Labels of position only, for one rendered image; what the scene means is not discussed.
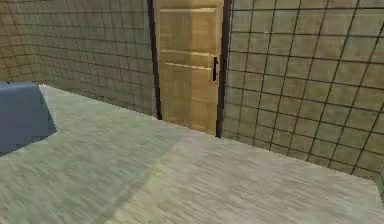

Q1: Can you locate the light wooden room door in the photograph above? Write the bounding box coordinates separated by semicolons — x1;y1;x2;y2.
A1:
147;0;233;139

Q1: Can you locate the blue block-shaped furniture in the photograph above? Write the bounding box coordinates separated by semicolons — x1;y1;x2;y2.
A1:
0;80;58;158

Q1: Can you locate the black door handle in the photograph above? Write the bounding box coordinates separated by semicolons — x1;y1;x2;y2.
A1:
212;56;219;83

